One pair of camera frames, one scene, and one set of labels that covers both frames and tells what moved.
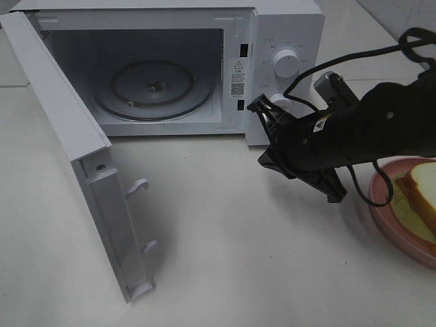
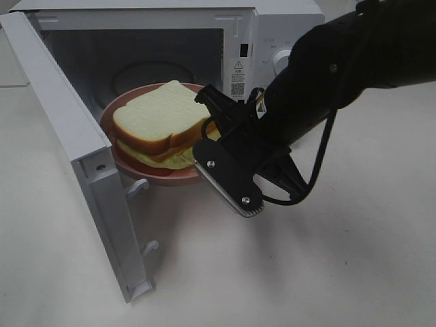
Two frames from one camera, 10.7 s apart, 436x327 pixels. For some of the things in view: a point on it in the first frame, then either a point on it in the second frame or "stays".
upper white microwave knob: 286,63 stays
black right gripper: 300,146 → 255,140
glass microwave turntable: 154,90 stays
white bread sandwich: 414,201 → 159,130
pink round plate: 391,227 → 180,177
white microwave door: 73,131 stays
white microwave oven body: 169,68 stays
